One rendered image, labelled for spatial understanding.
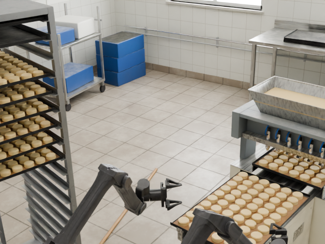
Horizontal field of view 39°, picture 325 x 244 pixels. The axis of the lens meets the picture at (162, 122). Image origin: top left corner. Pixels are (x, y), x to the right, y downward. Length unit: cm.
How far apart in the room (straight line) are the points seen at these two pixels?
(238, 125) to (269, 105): 22
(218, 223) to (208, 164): 296
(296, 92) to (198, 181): 175
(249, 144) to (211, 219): 139
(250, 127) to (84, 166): 220
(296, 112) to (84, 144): 289
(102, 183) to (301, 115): 117
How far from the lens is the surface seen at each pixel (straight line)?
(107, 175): 173
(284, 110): 251
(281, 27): 584
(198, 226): 148
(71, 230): 171
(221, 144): 481
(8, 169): 242
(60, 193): 271
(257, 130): 268
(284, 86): 274
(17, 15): 216
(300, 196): 239
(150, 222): 369
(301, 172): 262
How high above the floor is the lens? 221
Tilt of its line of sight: 25 degrees down
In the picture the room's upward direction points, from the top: 1 degrees counter-clockwise
